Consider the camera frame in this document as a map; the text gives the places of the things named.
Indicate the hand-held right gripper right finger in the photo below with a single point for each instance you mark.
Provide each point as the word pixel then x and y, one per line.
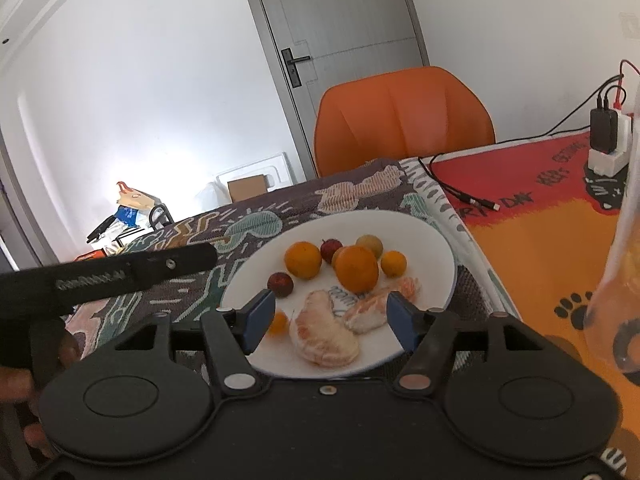
pixel 400 321

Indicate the small orange kumquat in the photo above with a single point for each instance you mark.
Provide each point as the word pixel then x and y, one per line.
pixel 279 323
pixel 393 263

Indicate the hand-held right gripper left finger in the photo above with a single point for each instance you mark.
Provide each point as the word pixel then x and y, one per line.
pixel 260 317

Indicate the white foam board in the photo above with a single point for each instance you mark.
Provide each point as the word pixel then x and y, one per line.
pixel 280 165

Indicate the person's left hand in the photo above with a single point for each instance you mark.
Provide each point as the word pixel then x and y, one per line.
pixel 67 350

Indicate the orange box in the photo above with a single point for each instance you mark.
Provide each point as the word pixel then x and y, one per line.
pixel 92 256

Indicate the white plate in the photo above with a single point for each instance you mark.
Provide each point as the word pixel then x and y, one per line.
pixel 420 240

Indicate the cardboard box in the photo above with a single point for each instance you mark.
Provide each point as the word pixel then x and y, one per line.
pixel 247 187

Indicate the white power strip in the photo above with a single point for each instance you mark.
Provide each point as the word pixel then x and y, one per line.
pixel 607 162

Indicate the grey door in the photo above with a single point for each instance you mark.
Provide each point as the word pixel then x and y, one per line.
pixel 340 10

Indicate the brown paper bag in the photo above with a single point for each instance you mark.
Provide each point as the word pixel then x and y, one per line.
pixel 132 195

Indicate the bright red plum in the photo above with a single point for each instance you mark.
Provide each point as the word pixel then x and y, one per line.
pixel 330 249

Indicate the blue and white bag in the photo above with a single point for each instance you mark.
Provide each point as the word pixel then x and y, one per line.
pixel 125 215

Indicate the dark red plum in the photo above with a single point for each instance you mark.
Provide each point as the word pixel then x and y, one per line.
pixel 280 284

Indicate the black folded stand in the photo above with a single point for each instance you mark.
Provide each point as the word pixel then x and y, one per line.
pixel 102 227

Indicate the orange and red printed mat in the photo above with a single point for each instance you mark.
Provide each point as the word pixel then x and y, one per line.
pixel 525 240

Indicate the black charger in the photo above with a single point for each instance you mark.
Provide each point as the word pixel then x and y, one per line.
pixel 604 130

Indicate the small peeled pomelo segment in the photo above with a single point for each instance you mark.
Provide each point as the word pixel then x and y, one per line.
pixel 372 307

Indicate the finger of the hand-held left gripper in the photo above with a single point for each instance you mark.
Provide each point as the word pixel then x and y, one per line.
pixel 175 262

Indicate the large orange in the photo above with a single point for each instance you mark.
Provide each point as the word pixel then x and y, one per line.
pixel 302 260
pixel 356 268

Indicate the clear plastic bag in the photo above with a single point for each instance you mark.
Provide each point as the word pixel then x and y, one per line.
pixel 615 300

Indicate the yellow-green round fruit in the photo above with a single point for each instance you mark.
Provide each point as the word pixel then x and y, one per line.
pixel 370 245

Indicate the large peeled pomelo segment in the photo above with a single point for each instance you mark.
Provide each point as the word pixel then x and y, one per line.
pixel 325 335

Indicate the orange chair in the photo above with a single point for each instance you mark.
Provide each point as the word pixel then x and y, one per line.
pixel 400 115

